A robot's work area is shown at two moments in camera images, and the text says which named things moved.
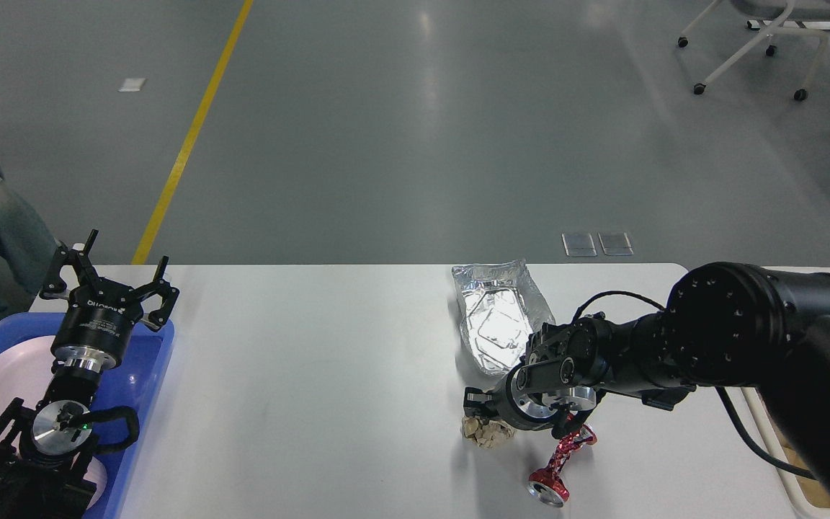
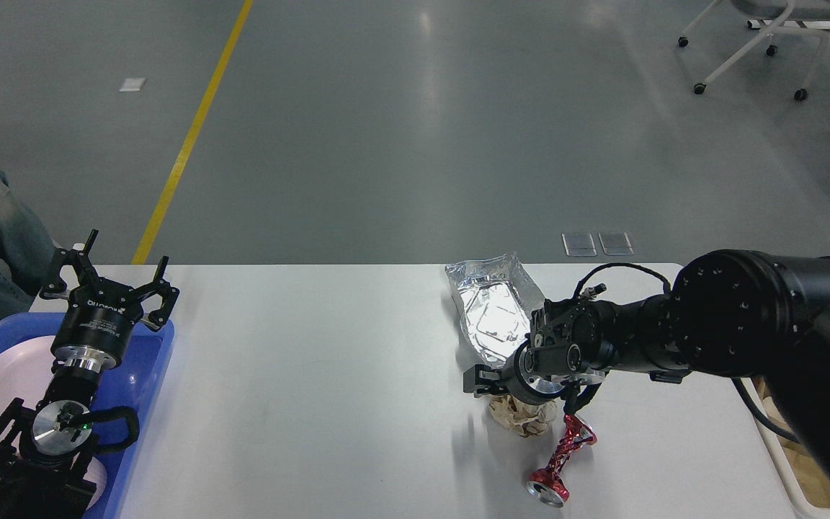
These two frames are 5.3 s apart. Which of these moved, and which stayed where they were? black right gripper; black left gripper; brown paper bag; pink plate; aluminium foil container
Moved: black right gripper
Stayed: pink plate; black left gripper; brown paper bag; aluminium foil container
